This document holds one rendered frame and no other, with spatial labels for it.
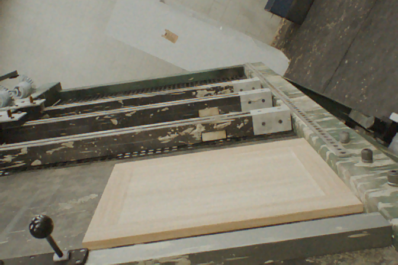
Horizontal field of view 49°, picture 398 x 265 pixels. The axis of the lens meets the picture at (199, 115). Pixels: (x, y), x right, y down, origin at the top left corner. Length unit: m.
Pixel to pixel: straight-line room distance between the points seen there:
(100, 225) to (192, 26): 4.07
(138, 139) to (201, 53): 3.59
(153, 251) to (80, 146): 0.74
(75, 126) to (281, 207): 1.07
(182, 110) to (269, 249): 1.02
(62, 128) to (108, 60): 4.80
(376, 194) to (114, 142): 0.85
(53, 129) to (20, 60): 5.17
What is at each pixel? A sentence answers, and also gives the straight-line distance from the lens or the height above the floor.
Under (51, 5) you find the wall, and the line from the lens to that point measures 6.63.
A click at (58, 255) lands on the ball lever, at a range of 0.82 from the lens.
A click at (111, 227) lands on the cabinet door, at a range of 0.95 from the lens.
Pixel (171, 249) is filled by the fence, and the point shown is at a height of 1.22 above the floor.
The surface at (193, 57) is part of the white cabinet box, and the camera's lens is 4.96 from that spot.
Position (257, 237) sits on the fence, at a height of 1.09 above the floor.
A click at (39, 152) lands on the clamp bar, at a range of 1.51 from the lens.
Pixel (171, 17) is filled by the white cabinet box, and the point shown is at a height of 1.44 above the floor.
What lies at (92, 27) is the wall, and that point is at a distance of 6.52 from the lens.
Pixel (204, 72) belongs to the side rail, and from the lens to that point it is 2.56.
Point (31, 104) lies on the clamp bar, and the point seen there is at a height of 1.82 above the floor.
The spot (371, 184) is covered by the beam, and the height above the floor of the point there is 0.89.
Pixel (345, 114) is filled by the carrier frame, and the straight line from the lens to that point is 2.86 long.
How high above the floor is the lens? 1.37
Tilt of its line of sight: 8 degrees down
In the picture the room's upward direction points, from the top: 67 degrees counter-clockwise
